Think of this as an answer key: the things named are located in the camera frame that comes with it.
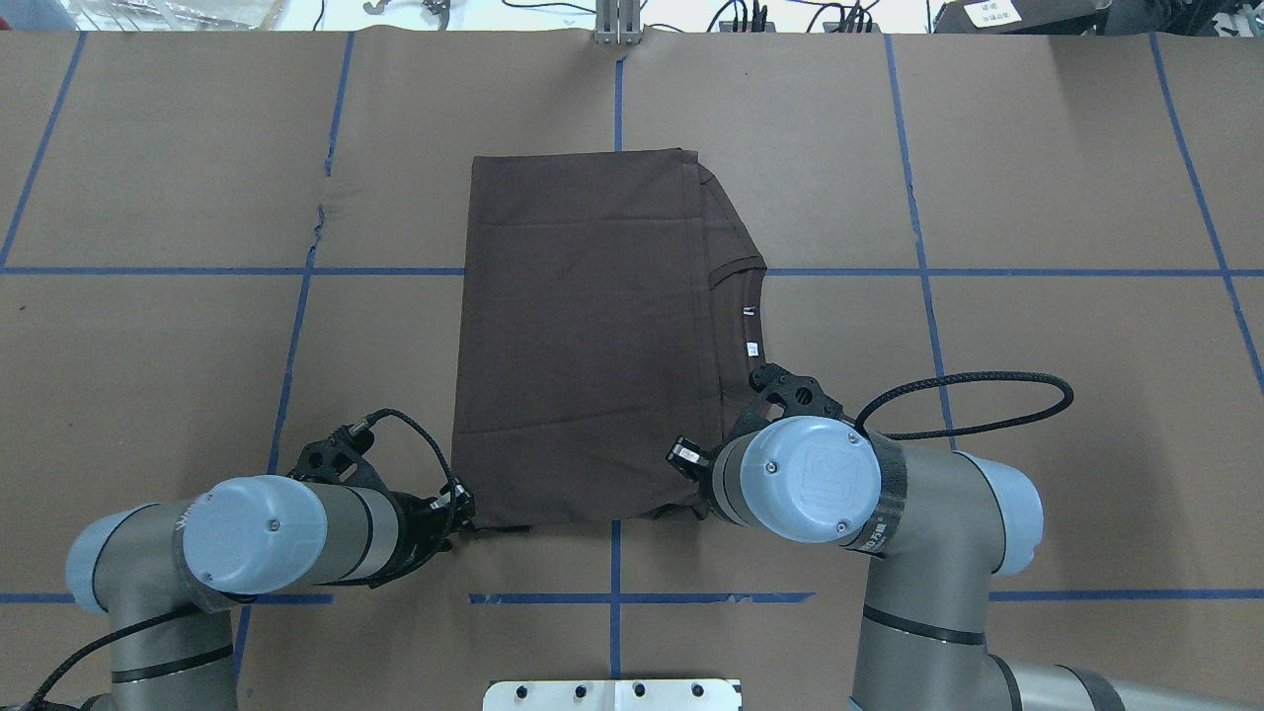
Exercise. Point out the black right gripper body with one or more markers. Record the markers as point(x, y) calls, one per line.
point(686, 455)

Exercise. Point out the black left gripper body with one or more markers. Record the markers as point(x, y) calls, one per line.
point(432, 525)

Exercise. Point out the dark brown t-shirt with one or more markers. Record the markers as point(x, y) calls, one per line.
point(610, 304)

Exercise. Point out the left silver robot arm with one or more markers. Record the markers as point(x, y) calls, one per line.
point(169, 575)

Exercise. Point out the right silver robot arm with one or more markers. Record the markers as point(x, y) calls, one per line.
point(937, 527)

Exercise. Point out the white mounting plate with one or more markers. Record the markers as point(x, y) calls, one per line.
point(615, 694)

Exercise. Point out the aluminium frame post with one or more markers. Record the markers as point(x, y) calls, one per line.
point(618, 22)

